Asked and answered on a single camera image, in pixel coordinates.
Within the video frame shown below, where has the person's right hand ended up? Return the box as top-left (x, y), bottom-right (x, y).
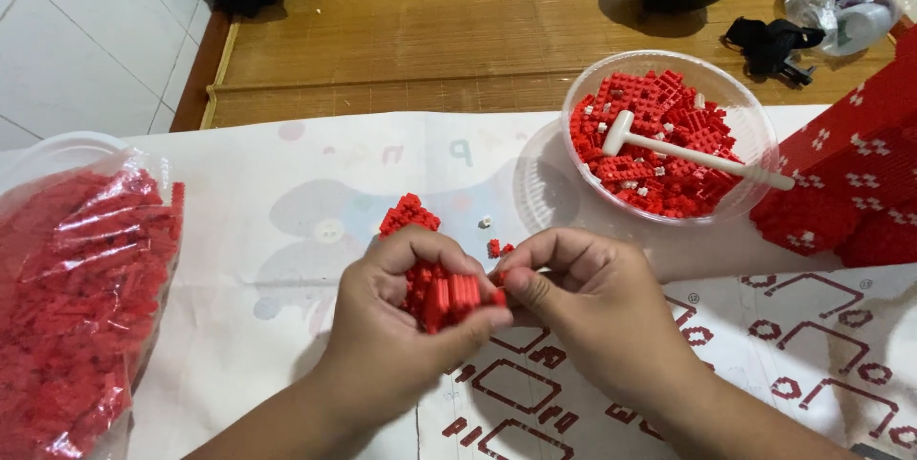
top-left (493, 228), bottom-right (709, 412)

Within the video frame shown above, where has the person's left hand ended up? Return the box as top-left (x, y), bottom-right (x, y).
top-left (321, 226), bottom-right (514, 427)

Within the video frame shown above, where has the red brick assembly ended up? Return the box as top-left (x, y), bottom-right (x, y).
top-left (378, 193), bottom-right (508, 335)

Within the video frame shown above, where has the clear round plastic lid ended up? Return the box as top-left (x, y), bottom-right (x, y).
top-left (513, 119), bottom-right (597, 236)

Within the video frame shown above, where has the white plastic toy hammer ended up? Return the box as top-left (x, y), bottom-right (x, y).
top-left (600, 110), bottom-right (796, 192)

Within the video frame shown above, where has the white printed cloth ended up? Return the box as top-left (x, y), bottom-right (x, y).
top-left (0, 105), bottom-right (848, 460)

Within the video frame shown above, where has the printed instruction sheet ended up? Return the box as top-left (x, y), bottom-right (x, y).
top-left (416, 263), bottom-right (917, 460)

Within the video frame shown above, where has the heap of red bricks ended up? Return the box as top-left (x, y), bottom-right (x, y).
top-left (569, 69), bottom-right (746, 219)

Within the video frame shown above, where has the clear plastic bowl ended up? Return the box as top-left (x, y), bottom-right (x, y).
top-left (559, 50), bottom-right (780, 226)

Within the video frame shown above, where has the large red white-flowered brick model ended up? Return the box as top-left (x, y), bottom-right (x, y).
top-left (748, 23), bottom-right (917, 269)

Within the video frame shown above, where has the plastic bag of red bricks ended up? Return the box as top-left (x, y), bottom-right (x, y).
top-left (0, 148), bottom-right (186, 460)

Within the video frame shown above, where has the bamboo mat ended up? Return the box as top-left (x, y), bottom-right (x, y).
top-left (201, 0), bottom-right (912, 130)

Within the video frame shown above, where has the clear plastic container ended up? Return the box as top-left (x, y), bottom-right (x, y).
top-left (0, 131), bottom-right (134, 196)

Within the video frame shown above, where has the clear plastic bag with items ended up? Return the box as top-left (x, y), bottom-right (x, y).
top-left (781, 0), bottom-right (917, 58)

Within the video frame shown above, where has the black strap with buckle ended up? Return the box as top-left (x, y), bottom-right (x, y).
top-left (721, 17), bottom-right (827, 86)

